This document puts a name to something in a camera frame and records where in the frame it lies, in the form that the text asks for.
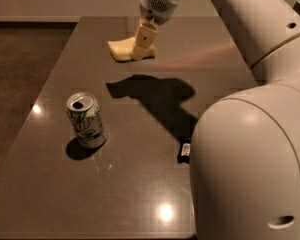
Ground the green white soda can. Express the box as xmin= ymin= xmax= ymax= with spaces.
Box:
xmin=66 ymin=92 xmax=106 ymax=149

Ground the yellow sponge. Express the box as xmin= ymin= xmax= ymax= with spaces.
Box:
xmin=108 ymin=37 xmax=157 ymax=62

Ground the black snack bar wrapper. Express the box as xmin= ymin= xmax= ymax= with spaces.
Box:
xmin=177 ymin=137 xmax=191 ymax=163

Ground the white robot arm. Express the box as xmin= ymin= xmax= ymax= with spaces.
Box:
xmin=190 ymin=0 xmax=300 ymax=240

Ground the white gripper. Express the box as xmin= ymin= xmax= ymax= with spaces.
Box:
xmin=132 ymin=0 xmax=180 ymax=60

